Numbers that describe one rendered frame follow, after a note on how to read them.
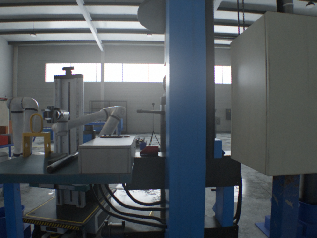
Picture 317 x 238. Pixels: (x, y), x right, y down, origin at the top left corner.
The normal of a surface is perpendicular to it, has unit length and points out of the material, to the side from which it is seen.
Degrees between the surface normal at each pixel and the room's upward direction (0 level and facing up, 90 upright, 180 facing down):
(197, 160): 90
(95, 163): 90
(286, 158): 90
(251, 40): 90
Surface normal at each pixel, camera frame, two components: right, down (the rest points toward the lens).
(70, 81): -0.13, 0.01
